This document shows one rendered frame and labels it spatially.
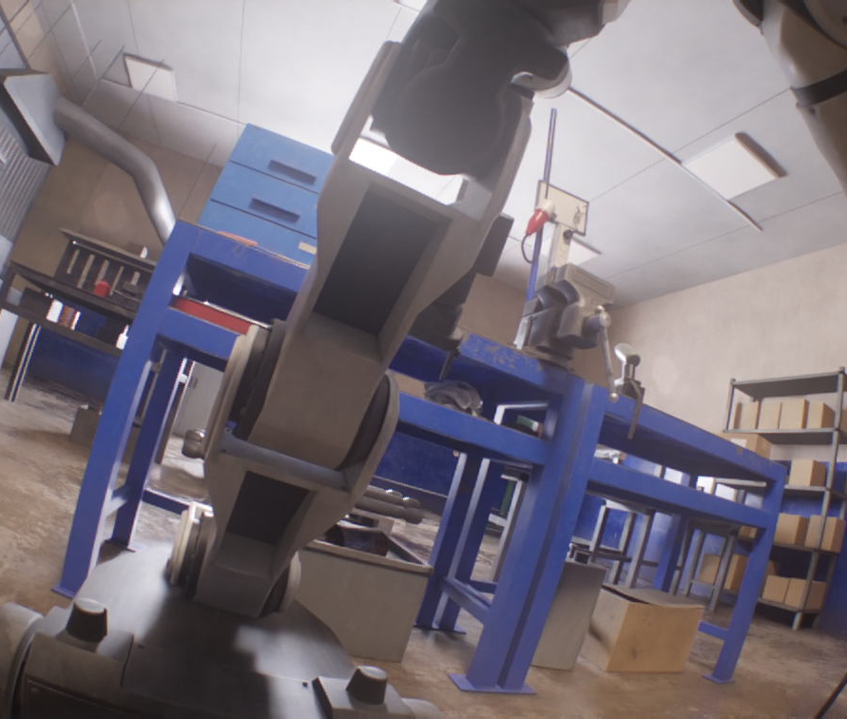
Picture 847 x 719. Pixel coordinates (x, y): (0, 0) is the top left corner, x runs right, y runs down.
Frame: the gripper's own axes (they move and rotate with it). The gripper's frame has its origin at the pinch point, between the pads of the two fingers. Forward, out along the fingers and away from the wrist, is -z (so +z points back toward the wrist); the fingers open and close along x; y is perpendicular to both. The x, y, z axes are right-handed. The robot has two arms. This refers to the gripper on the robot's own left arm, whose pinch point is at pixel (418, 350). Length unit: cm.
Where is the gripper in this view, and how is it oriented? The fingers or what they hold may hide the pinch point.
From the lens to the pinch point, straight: 85.3
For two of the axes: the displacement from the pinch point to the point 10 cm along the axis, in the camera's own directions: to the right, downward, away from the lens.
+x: 9.0, 4.1, -1.5
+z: 3.0, -8.3, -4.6
